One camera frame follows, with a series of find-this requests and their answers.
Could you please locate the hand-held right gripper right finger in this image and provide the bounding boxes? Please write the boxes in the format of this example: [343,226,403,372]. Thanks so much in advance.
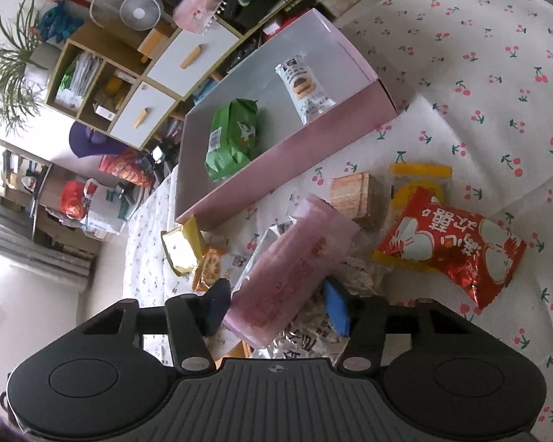
[323,277,477,375]

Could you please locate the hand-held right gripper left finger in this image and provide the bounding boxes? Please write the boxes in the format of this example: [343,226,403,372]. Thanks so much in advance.
[80,278,233,375]

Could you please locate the orange cookie packet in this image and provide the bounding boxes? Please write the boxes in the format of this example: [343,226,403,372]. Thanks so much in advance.
[192,246,254,292]

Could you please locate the pink translucent snack packet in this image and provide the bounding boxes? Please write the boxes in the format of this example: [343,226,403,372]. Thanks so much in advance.
[223,193,360,348]

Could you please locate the gold foil snack packet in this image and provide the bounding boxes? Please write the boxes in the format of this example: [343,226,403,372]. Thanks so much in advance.
[160,215,206,278]

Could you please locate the clear-wrapped wafer biscuit packet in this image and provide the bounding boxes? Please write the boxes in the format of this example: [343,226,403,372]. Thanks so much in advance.
[328,171,388,231]

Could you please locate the red snack packet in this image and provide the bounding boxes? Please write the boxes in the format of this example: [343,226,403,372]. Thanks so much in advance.
[372,188,527,310]

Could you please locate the yellow snack packet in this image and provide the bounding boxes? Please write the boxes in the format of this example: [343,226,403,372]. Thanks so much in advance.
[388,162,453,222]

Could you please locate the green snack packet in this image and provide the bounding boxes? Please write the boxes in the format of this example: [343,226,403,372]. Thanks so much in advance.
[204,98,260,182]

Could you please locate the white burger-print snack packet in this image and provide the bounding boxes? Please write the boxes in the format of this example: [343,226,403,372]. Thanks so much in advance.
[275,53,337,125]

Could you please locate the pink cardboard box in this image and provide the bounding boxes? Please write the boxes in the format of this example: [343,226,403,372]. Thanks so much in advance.
[174,8,398,231]

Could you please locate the white paper bag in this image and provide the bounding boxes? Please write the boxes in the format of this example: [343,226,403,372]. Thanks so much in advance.
[84,183,132,238]

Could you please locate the red printed bag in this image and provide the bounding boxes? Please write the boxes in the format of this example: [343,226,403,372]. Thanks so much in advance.
[99,150,160,188]

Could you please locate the red and white bag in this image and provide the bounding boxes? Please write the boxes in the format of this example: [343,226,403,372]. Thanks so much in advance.
[59,179,98,219]

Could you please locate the grey curtain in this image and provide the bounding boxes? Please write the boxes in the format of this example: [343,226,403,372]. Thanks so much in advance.
[0,203,100,293]

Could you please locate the purple cap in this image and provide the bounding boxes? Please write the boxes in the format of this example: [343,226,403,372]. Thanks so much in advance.
[68,121,131,158]

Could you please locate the side shelf unit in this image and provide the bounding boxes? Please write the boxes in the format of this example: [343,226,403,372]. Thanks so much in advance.
[0,138,102,259]

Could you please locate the cherry print cloth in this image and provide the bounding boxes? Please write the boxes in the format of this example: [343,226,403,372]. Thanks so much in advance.
[120,0,553,442]

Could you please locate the shelf stack of papers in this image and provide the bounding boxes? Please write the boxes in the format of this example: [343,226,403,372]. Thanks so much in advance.
[55,50,104,111]

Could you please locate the small wooden box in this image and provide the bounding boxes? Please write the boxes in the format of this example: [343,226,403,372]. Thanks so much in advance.
[137,25,175,63]

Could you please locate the wooden cabinet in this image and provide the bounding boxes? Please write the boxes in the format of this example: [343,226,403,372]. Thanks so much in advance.
[44,0,383,150]

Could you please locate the black box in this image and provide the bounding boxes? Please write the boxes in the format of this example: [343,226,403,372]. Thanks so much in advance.
[216,0,289,31]

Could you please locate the small white desk fan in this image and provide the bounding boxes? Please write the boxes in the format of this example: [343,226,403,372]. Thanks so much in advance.
[120,0,163,31]

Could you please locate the large white fan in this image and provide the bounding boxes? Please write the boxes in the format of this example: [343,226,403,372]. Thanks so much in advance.
[90,0,131,27]

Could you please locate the potted green plant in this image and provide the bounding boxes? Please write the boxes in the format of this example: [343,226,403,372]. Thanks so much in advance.
[0,0,58,136]

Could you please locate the blue plush toy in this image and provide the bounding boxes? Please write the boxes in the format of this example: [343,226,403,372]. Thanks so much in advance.
[38,2,84,41]

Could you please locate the white drawer wooden handle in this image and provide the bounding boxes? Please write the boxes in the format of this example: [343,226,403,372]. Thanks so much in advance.
[146,28,241,98]
[109,82,178,149]

